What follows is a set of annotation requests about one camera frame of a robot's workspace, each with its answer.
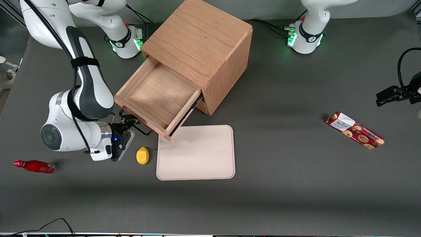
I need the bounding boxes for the wooden drawer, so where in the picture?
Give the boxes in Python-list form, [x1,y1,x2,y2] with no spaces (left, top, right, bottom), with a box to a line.
[114,56,203,143]
[193,99,209,115]

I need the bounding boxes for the dark metal frame rail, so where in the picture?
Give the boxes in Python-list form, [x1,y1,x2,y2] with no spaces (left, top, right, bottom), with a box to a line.
[0,0,30,27]

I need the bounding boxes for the black looped cable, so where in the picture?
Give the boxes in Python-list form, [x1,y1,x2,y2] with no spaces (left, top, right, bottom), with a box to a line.
[397,47,421,93]

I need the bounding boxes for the white clamp fixture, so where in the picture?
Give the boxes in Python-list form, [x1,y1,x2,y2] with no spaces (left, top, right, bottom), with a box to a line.
[0,56,17,90]

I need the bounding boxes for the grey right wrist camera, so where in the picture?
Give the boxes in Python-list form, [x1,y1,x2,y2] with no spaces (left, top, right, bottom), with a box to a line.
[111,129,136,162]

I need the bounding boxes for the wooden drawer cabinet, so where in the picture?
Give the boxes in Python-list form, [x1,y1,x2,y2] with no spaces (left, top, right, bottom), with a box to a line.
[141,0,254,116]

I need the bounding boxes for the beige rectangular tray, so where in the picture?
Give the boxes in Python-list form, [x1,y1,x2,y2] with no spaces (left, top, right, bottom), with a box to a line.
[156,125,236,181]

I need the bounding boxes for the red tartan cookie box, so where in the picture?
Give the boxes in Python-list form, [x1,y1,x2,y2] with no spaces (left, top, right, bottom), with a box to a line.
[325,111,385,150]

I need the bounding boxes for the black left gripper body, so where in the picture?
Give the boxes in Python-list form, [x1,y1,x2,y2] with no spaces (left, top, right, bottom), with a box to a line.
[409,72,421,105]

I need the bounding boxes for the black cable at arm base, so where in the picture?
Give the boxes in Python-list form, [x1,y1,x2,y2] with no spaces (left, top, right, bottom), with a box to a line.
[125,3,154,26]
[247,18,296,38]

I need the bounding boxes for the thin black table cable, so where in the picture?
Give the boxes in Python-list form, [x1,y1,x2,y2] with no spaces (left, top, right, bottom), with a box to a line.
[0,218,77,237]

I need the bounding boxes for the yellow lemon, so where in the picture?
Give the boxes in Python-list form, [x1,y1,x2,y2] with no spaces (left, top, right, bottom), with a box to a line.
[136,147,150,165]

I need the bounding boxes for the red bottle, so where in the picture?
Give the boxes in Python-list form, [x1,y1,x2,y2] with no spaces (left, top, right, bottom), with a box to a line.
[14,160,57,174]

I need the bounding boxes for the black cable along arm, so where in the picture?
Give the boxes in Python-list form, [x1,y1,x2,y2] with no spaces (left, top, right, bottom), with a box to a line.
[22,0,99,155]

